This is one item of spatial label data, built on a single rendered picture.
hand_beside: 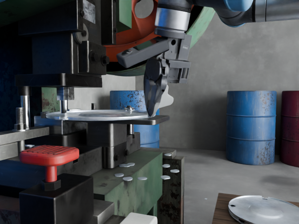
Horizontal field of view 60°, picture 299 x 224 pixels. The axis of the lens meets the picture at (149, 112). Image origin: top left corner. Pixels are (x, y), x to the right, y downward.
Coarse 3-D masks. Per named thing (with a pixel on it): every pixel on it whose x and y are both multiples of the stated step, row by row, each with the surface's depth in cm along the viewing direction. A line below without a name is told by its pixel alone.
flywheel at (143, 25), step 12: (132, 0) 105; (156, 0) 101; (132, 12) 105; (156, 12) 102; (192, 12) 96; (132, 24) 105; (144, 24) 104; (120, 36) 107; (132, 36) 106; (144, 36) 104; (156, 36) 99; (108, 48) 106; (120, 48) 104; (144, 60) 110
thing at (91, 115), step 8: (56, 112) 74; (72, 112) 80; (80, 112) 80; (88, 112) 72; (96, 112) 72; (104, 112) 72; (112, 112) 72; (120, 112) 72; (128, 112) 80; (136, 112) 80; (144, 112) 80; (72, 120) 57; (80, 120) 57; (88, 120) 57; (96, 120) 57; (104, 120) 57; (112, 120) 58
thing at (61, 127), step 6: (36, 120) 69; (42, 120) 69; (48, 120) 68; (54, 120) 67; (60, 120) 67; (42, 126) 69; (48, 126) 68; (54, 126) 68; (60, 126) 67; (66, 126) 68; (72, 126) 71; (78, 126) 74; (84, 126) 76; (54, 132) 68; (60, 132) 67; (66, 132) 69
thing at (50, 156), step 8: (24, 152) 35; (32, 152) 35; (40, 152) 35; (48, 152) 35; (56, 152) 34; (64, 152) 35; (72, 152) 36; (24, 160) 35; (32, 160) 34; (40, 160) 34; (48, 160) 33; (56, 160) 33; (64, 160) 34; (72, 160) 36; (48, 168) 36; (56, 168) 37; (48, 176) 36; (56, 176) 37
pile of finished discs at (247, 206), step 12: (240, 204) 110; (252, 204) 109; (264, 204) 109; (276, 204) 110; (288, 204) 110; (240, 216) 99; (252, 216) 99; (264, 216) 99; (276, 216) 99; (288, 216) 99
